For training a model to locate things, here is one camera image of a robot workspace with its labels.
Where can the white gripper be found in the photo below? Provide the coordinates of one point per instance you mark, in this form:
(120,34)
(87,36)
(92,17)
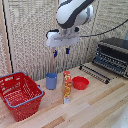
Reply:
(62,38)

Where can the blue plastic cup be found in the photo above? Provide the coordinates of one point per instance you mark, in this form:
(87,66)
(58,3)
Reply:
(51,81)

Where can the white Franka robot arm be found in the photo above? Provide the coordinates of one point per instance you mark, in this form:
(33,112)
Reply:
(73,12)

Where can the red yellow food box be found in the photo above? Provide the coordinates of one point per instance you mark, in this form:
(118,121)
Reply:
(67,86)

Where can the red plastic bowl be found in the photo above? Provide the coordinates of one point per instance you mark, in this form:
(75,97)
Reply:
(80,82)

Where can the black toaster oven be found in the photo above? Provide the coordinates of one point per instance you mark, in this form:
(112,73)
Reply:
(112,55)

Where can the red plastic shopping basket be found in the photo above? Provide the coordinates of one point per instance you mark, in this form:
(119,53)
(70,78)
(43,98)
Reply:
(20,95)

